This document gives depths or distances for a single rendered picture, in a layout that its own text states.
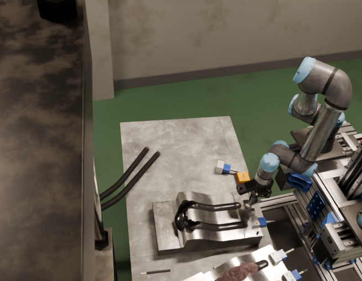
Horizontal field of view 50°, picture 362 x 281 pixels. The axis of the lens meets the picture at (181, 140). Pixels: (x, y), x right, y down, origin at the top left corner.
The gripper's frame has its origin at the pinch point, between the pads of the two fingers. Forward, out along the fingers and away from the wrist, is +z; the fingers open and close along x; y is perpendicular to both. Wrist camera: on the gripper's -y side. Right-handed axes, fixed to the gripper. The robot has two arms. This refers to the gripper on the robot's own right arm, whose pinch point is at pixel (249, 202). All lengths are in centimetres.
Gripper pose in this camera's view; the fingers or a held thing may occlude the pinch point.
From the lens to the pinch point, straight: 198.8
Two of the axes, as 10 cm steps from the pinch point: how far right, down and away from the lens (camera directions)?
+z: -0.8, 6.6, 7.5
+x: -1.6, -7.5, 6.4
